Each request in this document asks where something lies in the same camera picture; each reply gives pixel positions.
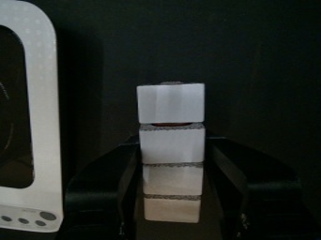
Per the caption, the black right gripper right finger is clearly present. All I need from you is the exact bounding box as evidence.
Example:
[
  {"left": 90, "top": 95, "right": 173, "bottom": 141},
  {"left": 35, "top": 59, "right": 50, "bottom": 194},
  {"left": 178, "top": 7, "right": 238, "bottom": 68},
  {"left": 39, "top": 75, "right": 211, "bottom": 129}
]
[{"left": 205, "top": 132, "right": 321, "bottom": 240}]

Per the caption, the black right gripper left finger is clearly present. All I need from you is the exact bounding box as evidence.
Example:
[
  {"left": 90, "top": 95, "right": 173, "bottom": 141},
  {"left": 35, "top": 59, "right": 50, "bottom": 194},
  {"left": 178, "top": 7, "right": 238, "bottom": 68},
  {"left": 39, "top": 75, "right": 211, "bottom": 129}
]
[{"left": 56, "top": 134, "right": 142, "bottom": 240}]

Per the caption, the white translucent cube stack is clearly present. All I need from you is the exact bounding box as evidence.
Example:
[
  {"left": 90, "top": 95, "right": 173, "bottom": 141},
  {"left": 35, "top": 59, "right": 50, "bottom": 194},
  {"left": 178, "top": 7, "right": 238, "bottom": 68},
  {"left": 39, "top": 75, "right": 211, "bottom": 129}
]
[{"left": 135, "top": 81, "right": 207, "bottom": 224}]

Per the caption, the white toy stove black top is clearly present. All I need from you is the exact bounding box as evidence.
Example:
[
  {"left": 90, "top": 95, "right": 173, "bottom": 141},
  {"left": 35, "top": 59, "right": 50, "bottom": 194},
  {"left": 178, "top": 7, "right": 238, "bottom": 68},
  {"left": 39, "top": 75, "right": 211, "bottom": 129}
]
[{"left": 0, "top": 0, "right": 66, "bottom": 233}]

